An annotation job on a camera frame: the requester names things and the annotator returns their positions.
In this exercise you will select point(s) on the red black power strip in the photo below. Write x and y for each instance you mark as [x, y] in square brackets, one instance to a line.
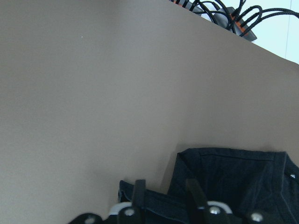
[218, 13]

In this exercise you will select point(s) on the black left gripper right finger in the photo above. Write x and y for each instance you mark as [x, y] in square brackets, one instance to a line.
[202, 211]

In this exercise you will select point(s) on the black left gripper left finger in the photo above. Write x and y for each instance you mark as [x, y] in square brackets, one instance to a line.
[134, 214]

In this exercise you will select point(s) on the black printed t-shirt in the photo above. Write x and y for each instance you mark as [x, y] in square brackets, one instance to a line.
[244, 180]

